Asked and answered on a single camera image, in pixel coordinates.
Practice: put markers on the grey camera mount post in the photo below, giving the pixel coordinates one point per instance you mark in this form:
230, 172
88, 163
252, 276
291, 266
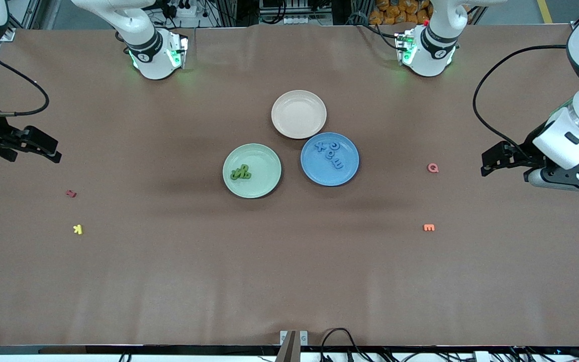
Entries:
289, 347

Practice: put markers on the green round plate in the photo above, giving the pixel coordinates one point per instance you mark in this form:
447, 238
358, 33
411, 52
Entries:
264, 181

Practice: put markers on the blue letter X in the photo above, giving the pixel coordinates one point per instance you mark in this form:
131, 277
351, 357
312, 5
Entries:
319, 147

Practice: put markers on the black table edge strip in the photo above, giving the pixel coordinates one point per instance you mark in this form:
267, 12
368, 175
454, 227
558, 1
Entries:
169, 350

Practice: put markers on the long white power strip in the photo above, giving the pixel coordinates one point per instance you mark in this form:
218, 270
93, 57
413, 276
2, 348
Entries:
299, 20

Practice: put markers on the yellow letter K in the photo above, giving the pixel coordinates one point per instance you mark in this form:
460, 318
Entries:
78, 229

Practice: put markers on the brown table cover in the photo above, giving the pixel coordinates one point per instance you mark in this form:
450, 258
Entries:
289, 261

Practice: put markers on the white table frame rail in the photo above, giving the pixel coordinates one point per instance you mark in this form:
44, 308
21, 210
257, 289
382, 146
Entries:
18, 359

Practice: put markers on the blue letter E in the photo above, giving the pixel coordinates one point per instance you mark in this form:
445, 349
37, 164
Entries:
337, 163

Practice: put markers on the blue round plate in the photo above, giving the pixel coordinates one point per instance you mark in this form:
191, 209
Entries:
319, 171

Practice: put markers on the bag of orange fruit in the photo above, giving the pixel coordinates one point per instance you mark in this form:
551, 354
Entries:
395, 10

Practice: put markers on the beige round plate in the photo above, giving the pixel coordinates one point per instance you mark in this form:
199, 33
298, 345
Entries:
299, 114

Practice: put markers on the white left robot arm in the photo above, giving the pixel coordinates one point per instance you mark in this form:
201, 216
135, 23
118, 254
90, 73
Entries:
432, 55

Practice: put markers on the green letter N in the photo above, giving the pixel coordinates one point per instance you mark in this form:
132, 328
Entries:
239, 173

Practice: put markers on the white power strip with plugs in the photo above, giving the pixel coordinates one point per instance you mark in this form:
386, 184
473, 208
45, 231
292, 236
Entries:
189, 12

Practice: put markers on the red letter J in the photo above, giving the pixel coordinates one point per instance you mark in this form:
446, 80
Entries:
71, 193

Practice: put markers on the red letter Q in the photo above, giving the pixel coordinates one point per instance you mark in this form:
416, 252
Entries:
432, 168

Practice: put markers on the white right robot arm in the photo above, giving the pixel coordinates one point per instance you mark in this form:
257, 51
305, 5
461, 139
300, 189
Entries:
151, 58

